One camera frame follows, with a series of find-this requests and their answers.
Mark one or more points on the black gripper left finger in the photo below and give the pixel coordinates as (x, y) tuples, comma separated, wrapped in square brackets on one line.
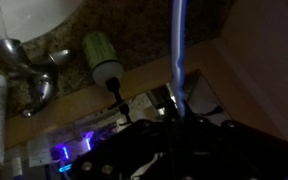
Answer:
[(130, 150)]

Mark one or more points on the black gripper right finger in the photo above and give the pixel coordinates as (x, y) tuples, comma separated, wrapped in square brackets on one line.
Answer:
[(244, 153)]

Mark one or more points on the green soap dispenser black pump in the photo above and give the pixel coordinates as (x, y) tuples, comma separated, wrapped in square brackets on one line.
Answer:
[(100, 56)]

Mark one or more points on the chrome faucet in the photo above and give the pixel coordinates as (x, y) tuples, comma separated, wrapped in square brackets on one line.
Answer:
[(40, 83)]

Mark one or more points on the white round sink basin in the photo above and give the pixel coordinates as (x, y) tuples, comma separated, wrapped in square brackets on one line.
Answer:
[(34, 16)]

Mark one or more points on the wall mirror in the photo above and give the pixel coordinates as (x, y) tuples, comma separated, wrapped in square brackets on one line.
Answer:
[(50, 146)]

